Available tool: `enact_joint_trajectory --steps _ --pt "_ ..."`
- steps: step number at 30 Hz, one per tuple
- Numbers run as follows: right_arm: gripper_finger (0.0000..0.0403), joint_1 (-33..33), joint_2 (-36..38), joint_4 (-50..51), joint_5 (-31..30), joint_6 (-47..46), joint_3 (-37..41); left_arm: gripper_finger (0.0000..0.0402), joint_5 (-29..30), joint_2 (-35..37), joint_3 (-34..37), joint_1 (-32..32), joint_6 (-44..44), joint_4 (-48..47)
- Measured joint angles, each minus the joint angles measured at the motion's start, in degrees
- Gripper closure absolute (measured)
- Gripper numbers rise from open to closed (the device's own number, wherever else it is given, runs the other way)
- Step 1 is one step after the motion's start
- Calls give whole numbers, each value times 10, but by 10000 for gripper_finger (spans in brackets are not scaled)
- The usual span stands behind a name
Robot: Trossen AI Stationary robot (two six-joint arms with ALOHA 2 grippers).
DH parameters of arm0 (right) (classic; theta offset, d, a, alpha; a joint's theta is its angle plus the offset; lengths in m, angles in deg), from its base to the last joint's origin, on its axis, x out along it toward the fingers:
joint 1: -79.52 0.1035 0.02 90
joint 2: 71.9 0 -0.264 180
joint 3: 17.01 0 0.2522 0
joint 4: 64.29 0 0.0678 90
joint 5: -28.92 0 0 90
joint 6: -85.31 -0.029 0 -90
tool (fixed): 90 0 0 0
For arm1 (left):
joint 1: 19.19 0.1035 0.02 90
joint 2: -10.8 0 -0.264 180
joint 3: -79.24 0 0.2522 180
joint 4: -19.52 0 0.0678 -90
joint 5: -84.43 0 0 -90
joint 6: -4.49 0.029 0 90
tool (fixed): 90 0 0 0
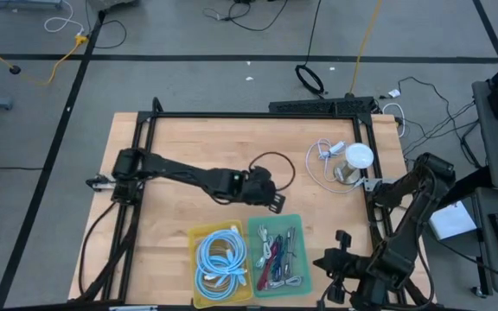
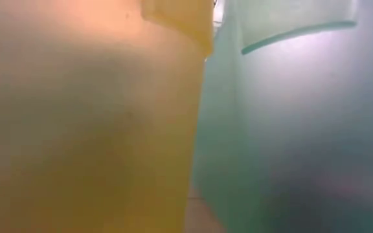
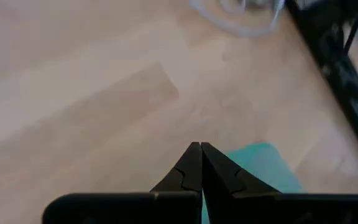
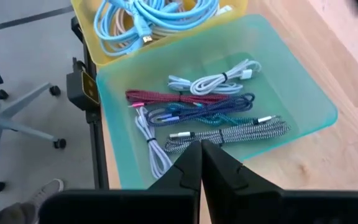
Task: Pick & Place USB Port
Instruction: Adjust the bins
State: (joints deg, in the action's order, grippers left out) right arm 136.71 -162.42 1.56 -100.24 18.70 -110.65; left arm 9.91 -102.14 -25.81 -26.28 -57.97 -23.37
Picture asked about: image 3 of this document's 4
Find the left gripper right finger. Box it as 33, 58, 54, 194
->
200, 141, 282, 200

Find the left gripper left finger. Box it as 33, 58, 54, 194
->
149, 141, 203, 194

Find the green translucent plastic bin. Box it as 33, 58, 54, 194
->
201, 142, 305, 224

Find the thin white cable with adapter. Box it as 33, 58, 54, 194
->
188, 0, 287, 38

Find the black aluminium table frame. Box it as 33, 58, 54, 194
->
286, 0, 358, 172

